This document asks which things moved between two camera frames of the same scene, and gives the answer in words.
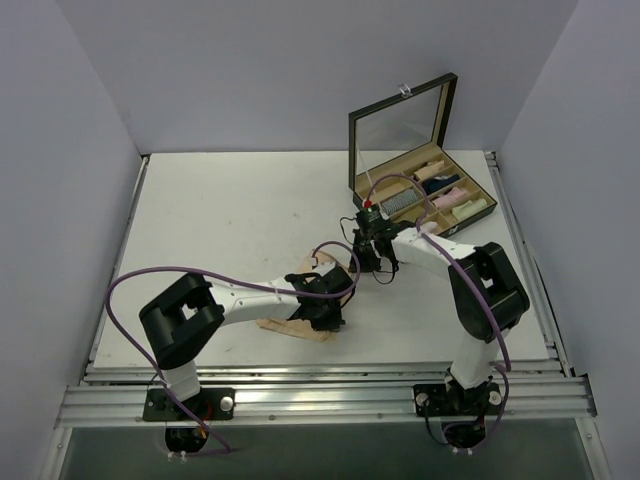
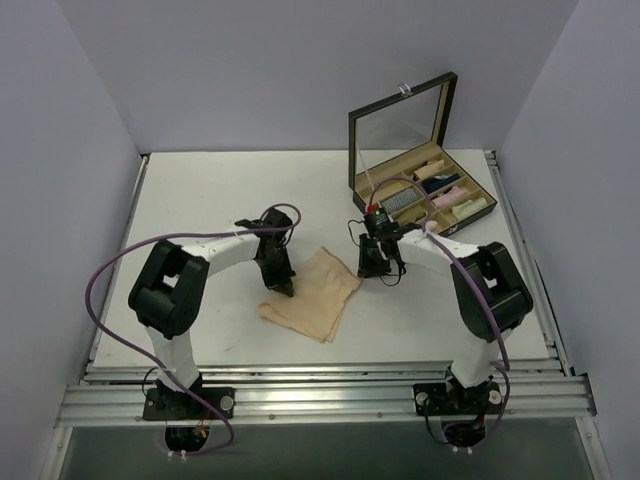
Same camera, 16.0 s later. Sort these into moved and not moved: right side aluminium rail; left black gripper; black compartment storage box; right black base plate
Moved: left black gripper
Not moved: black compartment storage box; right black base plate; right side aluminium rail
